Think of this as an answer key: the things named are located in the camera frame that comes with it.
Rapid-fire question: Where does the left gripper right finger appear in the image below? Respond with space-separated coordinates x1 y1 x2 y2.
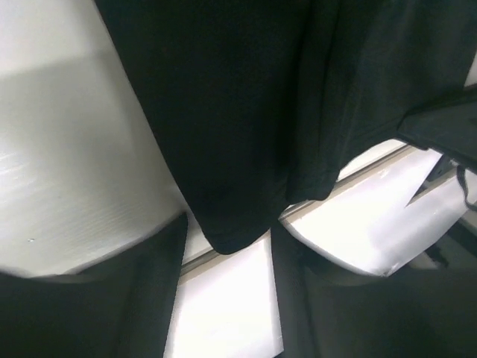
271 224 476 357

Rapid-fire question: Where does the black t shirt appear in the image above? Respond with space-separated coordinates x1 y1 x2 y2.
96 1 476 254

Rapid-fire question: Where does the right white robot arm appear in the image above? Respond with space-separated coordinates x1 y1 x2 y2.
282 146 476 276

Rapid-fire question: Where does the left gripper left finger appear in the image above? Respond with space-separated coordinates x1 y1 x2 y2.
1 215 188 357

